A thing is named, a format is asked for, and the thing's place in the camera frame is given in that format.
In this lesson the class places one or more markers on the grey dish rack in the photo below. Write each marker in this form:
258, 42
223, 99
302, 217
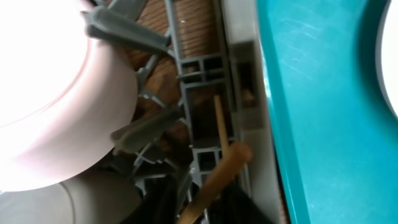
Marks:
183, 58

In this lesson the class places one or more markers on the grey shallow bowl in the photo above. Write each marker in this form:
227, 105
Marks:
91, 197

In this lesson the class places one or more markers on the teal serving tray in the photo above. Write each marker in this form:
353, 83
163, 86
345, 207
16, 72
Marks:
335, 137

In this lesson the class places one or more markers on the white round plate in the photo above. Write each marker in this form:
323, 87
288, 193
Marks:
386, 55

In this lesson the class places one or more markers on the wooden chopstick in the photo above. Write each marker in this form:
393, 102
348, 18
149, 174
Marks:
237, 155
223, 135

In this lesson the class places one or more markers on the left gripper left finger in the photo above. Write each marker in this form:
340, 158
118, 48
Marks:
161, 203

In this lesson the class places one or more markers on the pink bowl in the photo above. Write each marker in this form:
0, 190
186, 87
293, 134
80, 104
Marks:
62, 93

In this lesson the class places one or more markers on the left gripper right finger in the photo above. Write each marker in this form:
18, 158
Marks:
233, 206

